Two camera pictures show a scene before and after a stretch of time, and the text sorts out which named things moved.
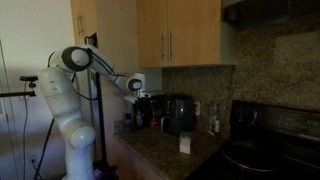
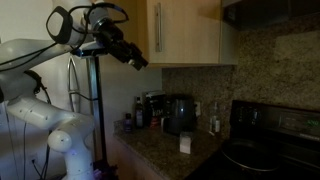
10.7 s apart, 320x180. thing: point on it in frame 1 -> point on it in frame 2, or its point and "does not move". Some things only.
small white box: [185, 142] does not move
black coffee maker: [179, 114] does not move
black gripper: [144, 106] -> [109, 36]
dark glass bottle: [139, 119] does not move
